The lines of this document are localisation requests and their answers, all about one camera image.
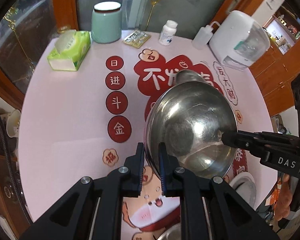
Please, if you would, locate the white paper plate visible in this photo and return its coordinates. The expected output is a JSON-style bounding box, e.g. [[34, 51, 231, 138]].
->
[[229, 172, 257, 207]]

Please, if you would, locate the large steel bowl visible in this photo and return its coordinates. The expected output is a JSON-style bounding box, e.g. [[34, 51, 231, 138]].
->
[[158, 223, 181, 240]]

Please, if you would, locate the blue patterned porcelain plate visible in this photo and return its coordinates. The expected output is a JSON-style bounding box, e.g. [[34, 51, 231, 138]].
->
[[232, 177, 256, 207]]

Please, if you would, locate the pink steel bowl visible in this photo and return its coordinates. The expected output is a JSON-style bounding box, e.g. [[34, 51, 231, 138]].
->
[[144, 81, 237, 179]]

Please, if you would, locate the small steel bowl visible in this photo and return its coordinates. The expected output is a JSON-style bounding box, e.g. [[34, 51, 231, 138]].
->
[[175, 69, 207, 85]]

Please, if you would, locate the right hand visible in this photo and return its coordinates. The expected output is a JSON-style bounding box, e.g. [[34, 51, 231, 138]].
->
[[274, 174, 293, 221]]

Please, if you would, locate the pink cartoon tablecloth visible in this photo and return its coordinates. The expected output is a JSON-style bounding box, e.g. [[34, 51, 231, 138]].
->
[[18, 29, 278, 240]]

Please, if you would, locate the wooden cabinet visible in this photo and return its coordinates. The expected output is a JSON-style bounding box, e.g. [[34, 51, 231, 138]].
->
[[250, 2, 300, 116]]

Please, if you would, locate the white sterilizer appliance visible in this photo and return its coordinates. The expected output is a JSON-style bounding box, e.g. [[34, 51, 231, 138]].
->
[[209, 10, 270, 70]]

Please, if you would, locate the clear squeeze bottle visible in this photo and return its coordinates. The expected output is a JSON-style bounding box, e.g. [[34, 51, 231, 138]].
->
[[192, 21, 220, 50]]

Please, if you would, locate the white pill bottle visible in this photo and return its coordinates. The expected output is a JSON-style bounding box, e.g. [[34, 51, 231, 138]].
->
[[159, 20, 178, 46]]

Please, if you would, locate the green tissue box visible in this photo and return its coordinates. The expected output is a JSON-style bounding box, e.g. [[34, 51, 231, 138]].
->
[[47, 30, 91, 72]]

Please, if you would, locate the mint green canister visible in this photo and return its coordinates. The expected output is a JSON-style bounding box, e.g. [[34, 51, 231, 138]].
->
[[91, 1, 122, 44]]

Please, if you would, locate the glass sliding door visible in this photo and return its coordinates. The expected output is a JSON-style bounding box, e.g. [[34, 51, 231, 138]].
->
[[0, 0, 263, 108]]

